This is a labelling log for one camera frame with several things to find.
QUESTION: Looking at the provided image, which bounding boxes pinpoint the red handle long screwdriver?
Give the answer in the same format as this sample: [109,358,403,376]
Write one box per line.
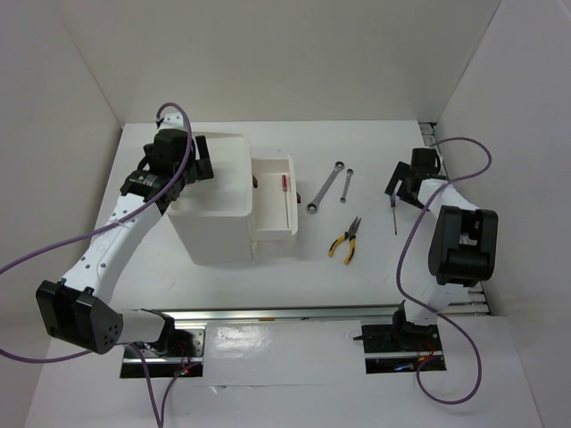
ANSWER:
[281,174,290,228]

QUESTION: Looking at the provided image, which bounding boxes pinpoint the white bottom drawer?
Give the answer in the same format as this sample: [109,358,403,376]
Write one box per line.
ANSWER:
[251,241,260,260]

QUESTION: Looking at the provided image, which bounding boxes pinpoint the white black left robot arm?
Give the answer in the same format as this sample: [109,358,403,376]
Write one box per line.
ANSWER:
[36,127,300,356]

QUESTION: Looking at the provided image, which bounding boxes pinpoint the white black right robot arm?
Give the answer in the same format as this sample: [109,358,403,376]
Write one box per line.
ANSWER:
[389,148,499,351]

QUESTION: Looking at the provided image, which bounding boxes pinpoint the small silver ratchet wrench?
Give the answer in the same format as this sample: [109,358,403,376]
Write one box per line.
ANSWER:
[340,169,354,203]

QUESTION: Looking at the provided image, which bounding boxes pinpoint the white drawer cabinet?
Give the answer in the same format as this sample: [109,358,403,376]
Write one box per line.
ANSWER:
[167,132,253,265]

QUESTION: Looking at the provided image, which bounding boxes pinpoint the yellow black needle-nose pliers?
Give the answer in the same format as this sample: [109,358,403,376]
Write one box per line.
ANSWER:
[327,216,361,266]

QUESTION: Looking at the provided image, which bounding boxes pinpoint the large silver ratchet wrench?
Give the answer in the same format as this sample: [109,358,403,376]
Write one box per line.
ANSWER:
[306,160,345,214]

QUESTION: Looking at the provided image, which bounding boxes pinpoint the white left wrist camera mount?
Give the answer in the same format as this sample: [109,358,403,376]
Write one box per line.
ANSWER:
[155,112,186,131]

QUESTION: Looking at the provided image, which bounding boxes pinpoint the aluminium front rail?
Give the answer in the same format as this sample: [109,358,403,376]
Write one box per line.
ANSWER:
[159,305,398,325]

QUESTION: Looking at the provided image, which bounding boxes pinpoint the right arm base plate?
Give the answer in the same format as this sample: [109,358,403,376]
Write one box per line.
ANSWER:
[353,325,446,375]

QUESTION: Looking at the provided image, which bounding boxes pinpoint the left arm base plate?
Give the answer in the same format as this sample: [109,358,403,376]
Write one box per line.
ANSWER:
[120,320,206,379]

